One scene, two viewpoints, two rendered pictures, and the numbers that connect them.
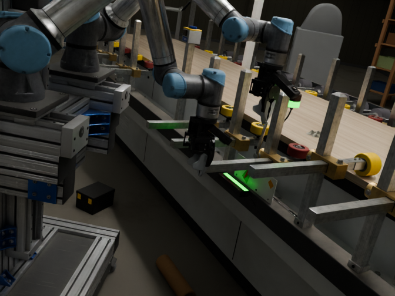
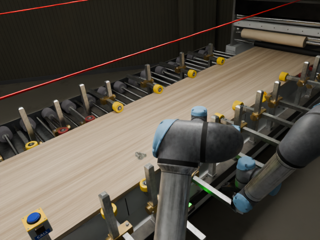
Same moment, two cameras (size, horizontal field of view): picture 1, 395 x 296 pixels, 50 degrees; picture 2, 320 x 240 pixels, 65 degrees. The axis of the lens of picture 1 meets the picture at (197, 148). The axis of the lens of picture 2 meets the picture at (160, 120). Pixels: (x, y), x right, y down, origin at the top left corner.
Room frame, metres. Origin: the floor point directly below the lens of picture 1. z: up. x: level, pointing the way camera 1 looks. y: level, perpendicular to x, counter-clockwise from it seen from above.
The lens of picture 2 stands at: (1.79, 0.75, 1.94)
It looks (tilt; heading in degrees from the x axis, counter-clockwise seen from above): 32 degrees down; 263
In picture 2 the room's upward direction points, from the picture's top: 5 degrees counter-clockwise
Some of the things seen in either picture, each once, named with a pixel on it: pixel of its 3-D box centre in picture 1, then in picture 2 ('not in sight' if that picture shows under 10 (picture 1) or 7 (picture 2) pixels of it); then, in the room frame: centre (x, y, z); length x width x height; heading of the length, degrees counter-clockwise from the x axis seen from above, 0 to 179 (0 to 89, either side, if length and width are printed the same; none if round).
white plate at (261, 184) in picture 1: (253, 177); (185, 195); (1.55, -0.24, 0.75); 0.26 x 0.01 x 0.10; 32
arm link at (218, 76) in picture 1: (210, 87); (245, 169); (1.32, -0.01, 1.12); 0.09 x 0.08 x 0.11; 120
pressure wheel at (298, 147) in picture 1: (295, 159); not in sight; (1.55, -0.38, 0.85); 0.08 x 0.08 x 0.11
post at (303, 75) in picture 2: not in sight; (300, 87); (0.26, -1.07, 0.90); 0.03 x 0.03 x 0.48; 32
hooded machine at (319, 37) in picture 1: (314, 48); not in sight; (7.86, -1.76, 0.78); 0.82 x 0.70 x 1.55; 86
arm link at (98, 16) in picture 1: (84, 25); not in sight; (1.66, 0.51, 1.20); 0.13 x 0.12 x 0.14; 156
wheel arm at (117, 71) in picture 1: (120, 71); not in sight; (2.72, 0.58, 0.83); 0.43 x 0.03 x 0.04; 122
